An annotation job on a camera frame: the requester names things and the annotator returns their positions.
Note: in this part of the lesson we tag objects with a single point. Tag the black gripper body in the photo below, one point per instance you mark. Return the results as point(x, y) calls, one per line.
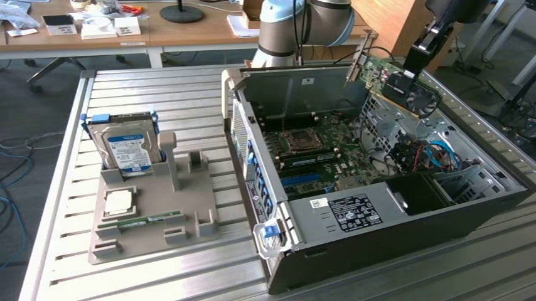
point(456, 11)

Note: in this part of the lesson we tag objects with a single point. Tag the green graphics card black cooler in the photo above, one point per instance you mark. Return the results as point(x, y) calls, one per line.
point(414, 94)

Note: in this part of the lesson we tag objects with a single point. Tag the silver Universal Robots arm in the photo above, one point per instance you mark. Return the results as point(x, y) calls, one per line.
point(284, 31)

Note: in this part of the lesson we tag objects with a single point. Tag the wooden cabinet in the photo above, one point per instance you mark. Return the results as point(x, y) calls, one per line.
point(389, 19)

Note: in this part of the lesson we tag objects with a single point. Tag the silver perforated drive cage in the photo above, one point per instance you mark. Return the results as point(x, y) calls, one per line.
point(389, 131)

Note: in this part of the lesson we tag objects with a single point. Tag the green motherboard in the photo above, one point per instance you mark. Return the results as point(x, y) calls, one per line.
point(355, 156)

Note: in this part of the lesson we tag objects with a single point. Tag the CPU socket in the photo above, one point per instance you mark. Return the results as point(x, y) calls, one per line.
point(299, 139)

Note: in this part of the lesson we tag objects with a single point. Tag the silver disk bay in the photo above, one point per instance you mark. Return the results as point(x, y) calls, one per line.
point(469, 185)

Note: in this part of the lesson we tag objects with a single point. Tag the silver chipset heatsink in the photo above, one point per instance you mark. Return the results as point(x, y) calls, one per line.
point(347, 184)

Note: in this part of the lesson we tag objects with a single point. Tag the brown cardboard box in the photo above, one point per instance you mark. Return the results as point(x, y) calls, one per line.
point(250, 12)

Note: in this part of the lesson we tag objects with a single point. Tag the white paper stack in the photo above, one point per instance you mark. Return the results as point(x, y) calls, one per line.
point(242, 28)

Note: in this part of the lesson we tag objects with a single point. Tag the grey power supply unit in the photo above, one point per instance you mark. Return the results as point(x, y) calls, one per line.
point(310, 219)

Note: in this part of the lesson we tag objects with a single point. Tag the black round lamp base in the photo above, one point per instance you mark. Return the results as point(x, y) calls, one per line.
point(182, 15)

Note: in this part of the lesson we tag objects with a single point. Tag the black open PC case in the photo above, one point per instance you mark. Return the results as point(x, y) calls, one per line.
point(377, 260)

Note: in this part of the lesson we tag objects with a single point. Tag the small white printed box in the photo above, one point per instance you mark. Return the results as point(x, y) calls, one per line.
point(127, 28)

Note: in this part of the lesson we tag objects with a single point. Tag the grey printed parts rack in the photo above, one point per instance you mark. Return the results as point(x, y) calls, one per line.
point(167, 200)

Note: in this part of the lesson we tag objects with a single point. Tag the hard disk blue caddy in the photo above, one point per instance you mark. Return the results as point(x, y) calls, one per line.
point(125, 153)

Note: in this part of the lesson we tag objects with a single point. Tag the white flat box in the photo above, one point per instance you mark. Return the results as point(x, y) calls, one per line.
point(97, 35)

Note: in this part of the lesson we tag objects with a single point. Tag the white tape roll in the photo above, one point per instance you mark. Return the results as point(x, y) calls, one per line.
point(97, 22)

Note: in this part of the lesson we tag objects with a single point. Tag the beige tape roll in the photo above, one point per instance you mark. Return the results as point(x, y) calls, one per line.
point(79, 3)

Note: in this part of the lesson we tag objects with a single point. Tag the green RAM stick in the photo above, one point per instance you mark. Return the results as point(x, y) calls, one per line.
point(137, 222)

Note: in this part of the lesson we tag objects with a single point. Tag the silver CPU chip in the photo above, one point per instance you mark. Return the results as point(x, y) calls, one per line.
point(116, 202)

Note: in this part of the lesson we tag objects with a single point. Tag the white box black lid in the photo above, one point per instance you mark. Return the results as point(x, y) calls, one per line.
point(60, 29)

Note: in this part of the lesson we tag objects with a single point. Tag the white label card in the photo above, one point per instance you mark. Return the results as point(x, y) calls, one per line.
point(20, 32)

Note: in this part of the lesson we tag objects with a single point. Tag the clear plastic bag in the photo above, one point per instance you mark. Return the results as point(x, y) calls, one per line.
point(16, 17)

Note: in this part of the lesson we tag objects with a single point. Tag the white table frame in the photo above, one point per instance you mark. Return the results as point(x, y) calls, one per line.
point(505, 31)

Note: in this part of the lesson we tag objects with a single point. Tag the wooden desk white frame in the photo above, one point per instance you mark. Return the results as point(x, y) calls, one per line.
point(196, 31)
point(41, 42)

